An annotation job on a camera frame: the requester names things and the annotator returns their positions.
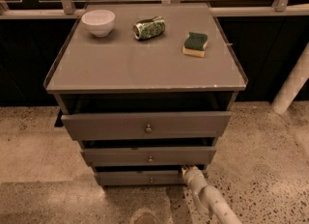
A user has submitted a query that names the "grey top drawer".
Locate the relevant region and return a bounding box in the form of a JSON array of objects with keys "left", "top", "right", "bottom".
[{"left": 62, "top": 111, "right": 231, "bottom": 141}]

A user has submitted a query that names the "white ceramic bowl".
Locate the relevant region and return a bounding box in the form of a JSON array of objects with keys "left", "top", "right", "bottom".
[{"left": 81, "top": 10, "right": 115, "bottom": 37}]

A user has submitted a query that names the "grey middle drawer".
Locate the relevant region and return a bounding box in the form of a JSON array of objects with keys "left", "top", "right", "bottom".
[{"left": 82, "top": 147, "right": 216, "bottom": 167}]

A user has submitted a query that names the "grey drawer cabinet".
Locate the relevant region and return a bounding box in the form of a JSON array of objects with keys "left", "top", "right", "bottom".
[{"left": 44, "top": 4, "right": 247, "bottom": 173}]

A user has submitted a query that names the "green yellow sponge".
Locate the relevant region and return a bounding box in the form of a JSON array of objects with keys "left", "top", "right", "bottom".
[{"left": 183, "top": 32, "right": 209, "bottom": 58}]

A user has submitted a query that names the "grey drawer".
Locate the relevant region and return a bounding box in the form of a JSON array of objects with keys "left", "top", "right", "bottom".
[
  {"left": 62, "top": 111, "right": 231, "bottom": 141},
  {"left": 95, "top": 170, "right": 184, "bottom": 186},
  {"left": 82, "top": 147, "right": 216, "bottom": 167}
]

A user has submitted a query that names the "crushed green soda can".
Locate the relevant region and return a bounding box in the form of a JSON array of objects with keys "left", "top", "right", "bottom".
[{"left": 133, "top": 16, "right": 165, "bottom": 41}]

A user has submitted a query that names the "grey bottom drawer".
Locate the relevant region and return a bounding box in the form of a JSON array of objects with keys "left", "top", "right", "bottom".
[{"left": 95, "top": 170, "right": 184, "bottom": 186}]

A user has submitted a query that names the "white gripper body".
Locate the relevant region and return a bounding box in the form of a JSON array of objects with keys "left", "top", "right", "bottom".
[{"left": 182, "top": 166, "right": 208, "bottom": 191}]

